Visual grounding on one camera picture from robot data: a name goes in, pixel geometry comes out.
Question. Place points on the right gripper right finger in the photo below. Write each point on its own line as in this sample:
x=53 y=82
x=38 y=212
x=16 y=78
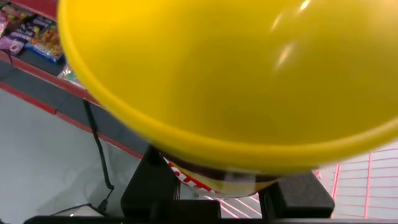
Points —
x=295 y=196

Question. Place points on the pink snack pack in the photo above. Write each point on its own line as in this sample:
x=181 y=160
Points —
x=3 y=18

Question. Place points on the black shop shelf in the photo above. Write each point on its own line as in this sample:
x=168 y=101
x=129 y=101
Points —
x=46 y=87

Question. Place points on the green clear snack pack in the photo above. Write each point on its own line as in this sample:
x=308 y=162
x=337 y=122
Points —
x=71 y=76

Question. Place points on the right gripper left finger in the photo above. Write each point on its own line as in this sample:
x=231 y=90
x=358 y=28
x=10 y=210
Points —
x=149 y=189

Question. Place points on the purple snack pack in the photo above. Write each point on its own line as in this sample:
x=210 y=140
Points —
x=21 y=34

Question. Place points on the yellow lidded snack can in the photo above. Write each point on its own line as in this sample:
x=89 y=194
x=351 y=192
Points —
x=217 y=77

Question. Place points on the blue orange snack pack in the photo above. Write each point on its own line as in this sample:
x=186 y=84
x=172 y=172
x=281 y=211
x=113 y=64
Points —
x=46 y=45

